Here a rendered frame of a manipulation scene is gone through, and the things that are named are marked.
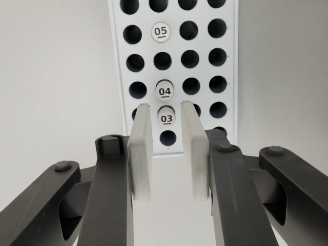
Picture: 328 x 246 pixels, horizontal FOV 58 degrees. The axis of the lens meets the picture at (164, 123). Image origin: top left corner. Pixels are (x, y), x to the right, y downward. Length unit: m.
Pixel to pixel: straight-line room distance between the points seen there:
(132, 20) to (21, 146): 0.15
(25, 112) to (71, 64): 0.06
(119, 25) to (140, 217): 0.18
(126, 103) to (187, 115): 0.07
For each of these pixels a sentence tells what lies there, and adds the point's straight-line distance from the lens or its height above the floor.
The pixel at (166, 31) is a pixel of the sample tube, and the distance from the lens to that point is 0.19.
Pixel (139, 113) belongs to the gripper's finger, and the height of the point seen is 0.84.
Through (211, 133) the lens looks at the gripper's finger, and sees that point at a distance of 0.15.
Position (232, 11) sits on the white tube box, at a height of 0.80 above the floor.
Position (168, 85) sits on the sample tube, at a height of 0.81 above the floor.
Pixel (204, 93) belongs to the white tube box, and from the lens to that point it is 0.21.
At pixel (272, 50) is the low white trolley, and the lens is 0.26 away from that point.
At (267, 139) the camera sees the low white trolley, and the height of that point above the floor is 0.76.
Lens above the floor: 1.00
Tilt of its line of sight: 72 degrees down
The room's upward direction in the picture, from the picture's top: 177 degrees clockwise
